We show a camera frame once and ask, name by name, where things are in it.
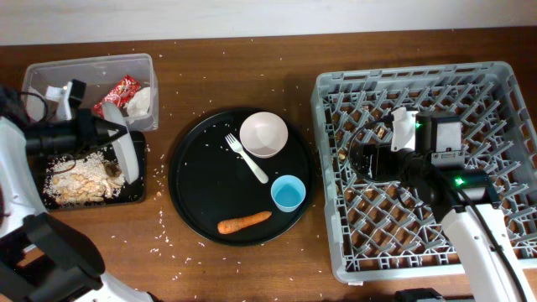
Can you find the grey dishwasher rack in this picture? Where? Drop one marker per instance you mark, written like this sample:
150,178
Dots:
374,232

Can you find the white tissue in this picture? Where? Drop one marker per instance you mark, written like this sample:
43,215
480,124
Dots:
139,104

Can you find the pink bowl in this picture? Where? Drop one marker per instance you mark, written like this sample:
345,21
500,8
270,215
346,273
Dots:
263,134

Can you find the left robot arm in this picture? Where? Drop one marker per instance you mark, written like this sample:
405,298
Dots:
42,258

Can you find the red snack wrapper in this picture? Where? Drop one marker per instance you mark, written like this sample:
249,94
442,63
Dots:
120,94

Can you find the white plastic fork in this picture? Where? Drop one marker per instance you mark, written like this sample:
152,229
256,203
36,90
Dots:
237,147

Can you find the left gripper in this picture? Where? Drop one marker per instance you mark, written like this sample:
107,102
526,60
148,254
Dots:
91,131

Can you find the brown food scrap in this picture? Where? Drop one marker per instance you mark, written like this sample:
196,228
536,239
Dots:
112,169

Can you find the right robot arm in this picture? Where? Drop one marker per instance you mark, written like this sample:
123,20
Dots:
423,152

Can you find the blue cup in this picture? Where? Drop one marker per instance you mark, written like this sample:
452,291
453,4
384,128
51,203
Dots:
288,192

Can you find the black rectangular tray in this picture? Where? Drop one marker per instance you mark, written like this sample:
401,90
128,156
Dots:
129,194

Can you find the round black tray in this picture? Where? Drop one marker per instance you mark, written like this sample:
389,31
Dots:
209,183

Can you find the rice and peanut waste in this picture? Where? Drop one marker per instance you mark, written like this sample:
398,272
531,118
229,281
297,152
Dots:
76,180

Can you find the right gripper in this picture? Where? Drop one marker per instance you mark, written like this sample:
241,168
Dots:
382,151

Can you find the light grey plate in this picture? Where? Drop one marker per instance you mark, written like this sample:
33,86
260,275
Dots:
123,145

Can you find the clear plastic bin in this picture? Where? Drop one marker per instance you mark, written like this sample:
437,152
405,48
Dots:
100,74

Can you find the orange carrot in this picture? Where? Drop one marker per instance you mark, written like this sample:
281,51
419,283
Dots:
236,224

